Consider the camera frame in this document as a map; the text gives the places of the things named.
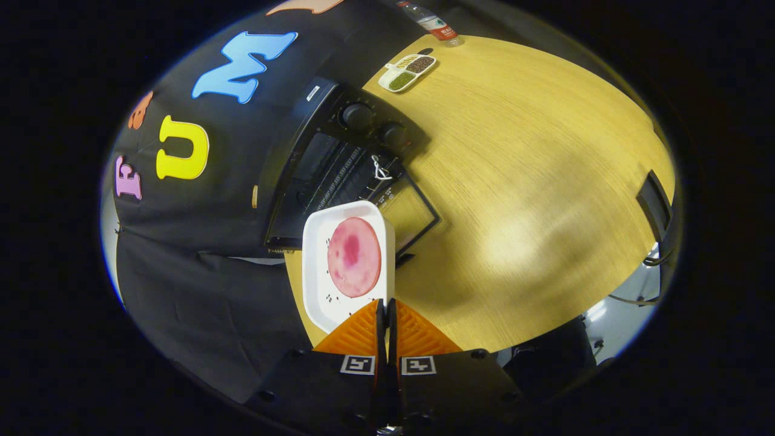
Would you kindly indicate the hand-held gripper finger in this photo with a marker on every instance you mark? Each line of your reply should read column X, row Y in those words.
column 392, row 345
column 381, row 345

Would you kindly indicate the pink ham slice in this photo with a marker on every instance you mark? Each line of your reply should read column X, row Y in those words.
column 354, row 260

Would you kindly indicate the white square plate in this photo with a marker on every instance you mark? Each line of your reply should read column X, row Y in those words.
column 315, row 272

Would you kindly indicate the black toaster oven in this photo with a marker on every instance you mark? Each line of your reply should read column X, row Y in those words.
column 357, row 115

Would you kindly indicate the metal oven rack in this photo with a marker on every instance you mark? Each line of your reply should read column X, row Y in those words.
column 345, row 175

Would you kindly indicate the black backdrop cloth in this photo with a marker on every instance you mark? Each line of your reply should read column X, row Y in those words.
column 200, row 290

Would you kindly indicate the brown bread slice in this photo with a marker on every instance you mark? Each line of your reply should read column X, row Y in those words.
column 255, row 197

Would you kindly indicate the white divided dish with beans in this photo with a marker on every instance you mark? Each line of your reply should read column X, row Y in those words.
column 407, row 72

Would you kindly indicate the black chair backrest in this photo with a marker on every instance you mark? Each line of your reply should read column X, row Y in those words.
column 654, row 206

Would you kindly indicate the clear plastic water bottle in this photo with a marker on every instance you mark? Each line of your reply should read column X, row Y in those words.
column 436, row 25

